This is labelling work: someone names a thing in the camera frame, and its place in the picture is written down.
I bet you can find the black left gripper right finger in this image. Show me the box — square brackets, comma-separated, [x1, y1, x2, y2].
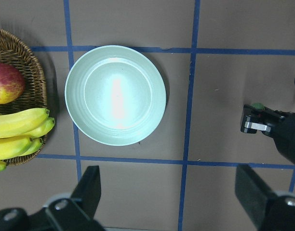
[235, 164, 295, 231]

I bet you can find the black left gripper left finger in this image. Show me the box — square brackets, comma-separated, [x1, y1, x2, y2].
[45, 166, 101, 231]

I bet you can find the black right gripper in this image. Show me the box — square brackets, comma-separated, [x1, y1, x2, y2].
[241, 104, 295, 165]

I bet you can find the lone strawberry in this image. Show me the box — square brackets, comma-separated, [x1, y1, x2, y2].
[251, 103, 265, 110]

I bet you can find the pale green plate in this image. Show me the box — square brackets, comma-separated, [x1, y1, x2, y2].
[65, 45, 166, 146]

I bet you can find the yellow banana bunch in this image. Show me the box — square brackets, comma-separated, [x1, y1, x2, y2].
[0, 108, 55, 171]

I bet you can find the red yellow apple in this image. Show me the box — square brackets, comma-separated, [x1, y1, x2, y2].
[0, 63, 26, 104]

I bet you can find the wicker fruit basket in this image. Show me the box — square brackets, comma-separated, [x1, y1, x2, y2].
[0, 26, 48, 167]

